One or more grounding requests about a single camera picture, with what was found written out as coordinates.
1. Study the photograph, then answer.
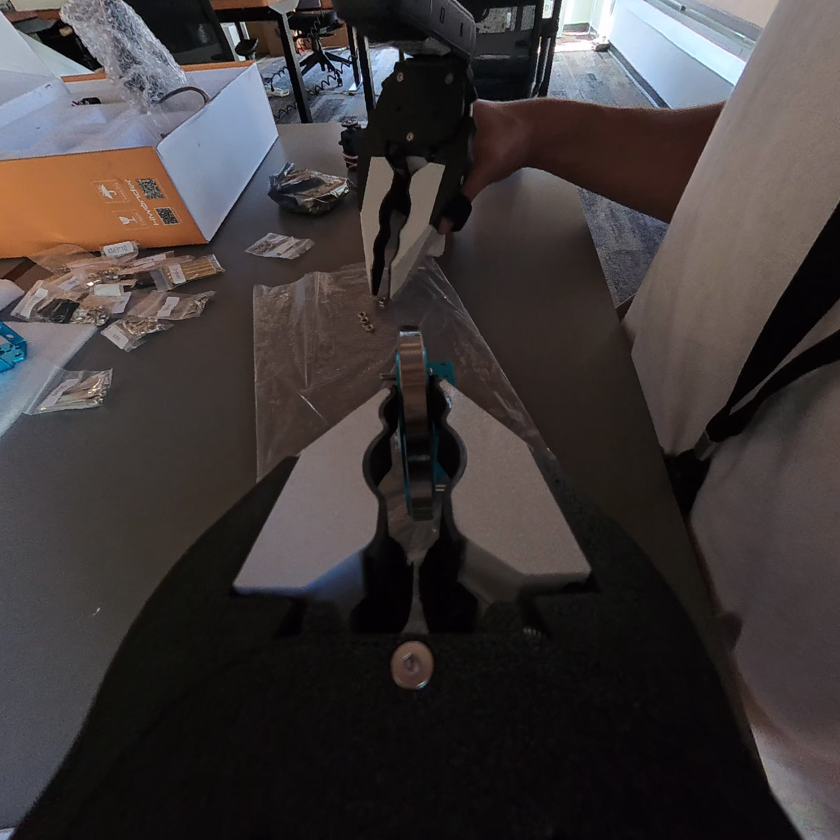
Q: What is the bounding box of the blue round plate with bracket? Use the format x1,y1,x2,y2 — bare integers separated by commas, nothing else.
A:
420,357,448,519

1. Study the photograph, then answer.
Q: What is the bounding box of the silver round bearing ring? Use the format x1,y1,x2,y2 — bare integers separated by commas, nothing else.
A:
397,330,435,521

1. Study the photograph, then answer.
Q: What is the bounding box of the grey desk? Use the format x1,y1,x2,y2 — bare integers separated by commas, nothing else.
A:
0,121,742,840

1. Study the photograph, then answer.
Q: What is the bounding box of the black mesh office chair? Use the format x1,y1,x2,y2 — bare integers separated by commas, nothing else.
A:
469,0,562,99

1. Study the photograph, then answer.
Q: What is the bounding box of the dark blue plastic bag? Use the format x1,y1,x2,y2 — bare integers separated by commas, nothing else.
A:
268,163,352,216

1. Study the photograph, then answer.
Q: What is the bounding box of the clear bag of long screws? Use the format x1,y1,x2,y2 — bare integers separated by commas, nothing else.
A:
26,369,114,414

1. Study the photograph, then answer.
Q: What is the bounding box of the black servo motor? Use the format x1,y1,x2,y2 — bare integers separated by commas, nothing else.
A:
338,117,368,178

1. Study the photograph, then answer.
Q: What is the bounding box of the person's right hand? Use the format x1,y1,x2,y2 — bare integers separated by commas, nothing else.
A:
461,98,532,198

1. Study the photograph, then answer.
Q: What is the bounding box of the bubble wrap bundle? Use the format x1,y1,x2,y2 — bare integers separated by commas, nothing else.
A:
60,0,188,109

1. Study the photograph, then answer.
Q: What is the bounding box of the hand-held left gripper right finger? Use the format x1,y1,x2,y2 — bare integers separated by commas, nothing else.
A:
420,382,589,634

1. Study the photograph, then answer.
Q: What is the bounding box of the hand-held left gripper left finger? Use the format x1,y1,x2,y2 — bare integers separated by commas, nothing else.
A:
233,387,421,634

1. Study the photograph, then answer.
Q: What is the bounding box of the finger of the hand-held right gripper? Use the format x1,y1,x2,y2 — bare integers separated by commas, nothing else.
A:
358,155,406,298
382,159,448,296

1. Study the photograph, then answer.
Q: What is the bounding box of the person's right forearm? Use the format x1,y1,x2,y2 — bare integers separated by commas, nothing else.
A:
525,97,726,224

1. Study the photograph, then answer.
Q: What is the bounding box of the clear flat plastic bag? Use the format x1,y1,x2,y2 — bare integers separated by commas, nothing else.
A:
252,252,559,565

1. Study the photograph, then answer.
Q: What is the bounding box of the black strap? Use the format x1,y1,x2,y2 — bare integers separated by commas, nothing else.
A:
664,202,840,519

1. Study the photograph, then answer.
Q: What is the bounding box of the orange and white cardboard box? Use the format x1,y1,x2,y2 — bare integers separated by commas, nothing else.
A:
0,13,280,260

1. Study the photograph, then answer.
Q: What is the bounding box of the pile of small hardware bags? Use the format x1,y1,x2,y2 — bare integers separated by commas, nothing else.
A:
10,239,224,352

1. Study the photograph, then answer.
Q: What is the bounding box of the white foam sheet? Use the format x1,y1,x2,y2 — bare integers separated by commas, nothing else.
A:
0,276,99,437

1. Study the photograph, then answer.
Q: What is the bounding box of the single clear hardware packet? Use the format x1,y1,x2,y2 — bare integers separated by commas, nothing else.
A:
245,233,316,259

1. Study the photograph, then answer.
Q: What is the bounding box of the wide blue U bracket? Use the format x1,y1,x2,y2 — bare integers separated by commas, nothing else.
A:
0,320,34,375

